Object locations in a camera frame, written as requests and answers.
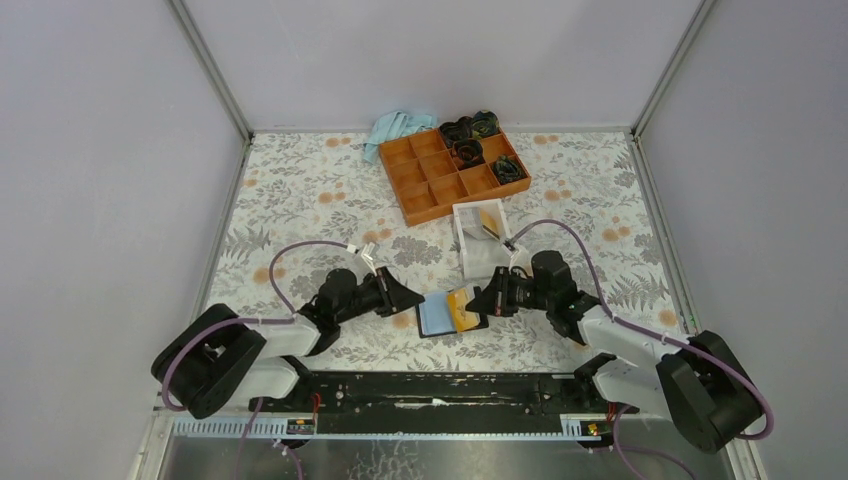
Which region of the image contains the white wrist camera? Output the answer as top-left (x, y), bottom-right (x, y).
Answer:
top-left (346, 242), bottom-right (380, 273)
top-left (502, 240), bottom-right (531, 271)

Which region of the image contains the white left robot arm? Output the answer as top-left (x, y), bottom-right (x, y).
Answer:
top-left (151, 267), bottom-right (425, 419)

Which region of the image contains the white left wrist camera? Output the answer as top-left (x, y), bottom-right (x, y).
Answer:
top-left (346, 242), bottom-right (380, 273)

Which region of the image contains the gold card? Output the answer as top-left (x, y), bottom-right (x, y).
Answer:
top-left (446, 285), bottom-right (483, 333)
top-left (479, 210), bottom-right (501, 239)

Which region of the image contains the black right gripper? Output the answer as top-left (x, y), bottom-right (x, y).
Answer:
top-left (465, 266), bottom-right (553, 318)

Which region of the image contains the dark rolled sock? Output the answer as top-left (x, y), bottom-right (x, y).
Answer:
top-left (490, 155), bottom-right (527, 185)
top-left (438, 116), bottom-right (473, 149)
top-left (451, 138), bottom-right (485, 170)
top-left (471, 110), bottom-right (501, 139)

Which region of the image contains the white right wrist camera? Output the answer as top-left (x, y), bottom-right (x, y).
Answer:
top-left (502, 240), bottom-right (531, 271)

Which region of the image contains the orange compartment tray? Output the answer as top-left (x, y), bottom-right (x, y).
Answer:
top-left (378, 129), bottom-right (532, 226)

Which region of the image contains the stack of cards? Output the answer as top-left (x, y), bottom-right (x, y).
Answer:
top-left (458, 207), bottom-right (485, 240)

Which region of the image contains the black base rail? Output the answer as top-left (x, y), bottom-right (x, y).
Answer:
top-left (250, 371), bottom-right (615, 436)

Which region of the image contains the light blue cloth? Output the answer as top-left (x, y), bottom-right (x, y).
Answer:
top-left (364, 110), bottom-right (438, 164)

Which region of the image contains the black leather card holder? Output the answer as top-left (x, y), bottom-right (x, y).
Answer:
top-left (415, 284), bottom-right (489, 338)

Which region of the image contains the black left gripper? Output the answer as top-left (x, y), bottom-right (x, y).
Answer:
top-left (335, 266), bottom-right (425, 326)

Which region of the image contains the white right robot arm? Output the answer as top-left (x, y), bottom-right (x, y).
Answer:
top-left (465, 250), bottom-right (766, 453)

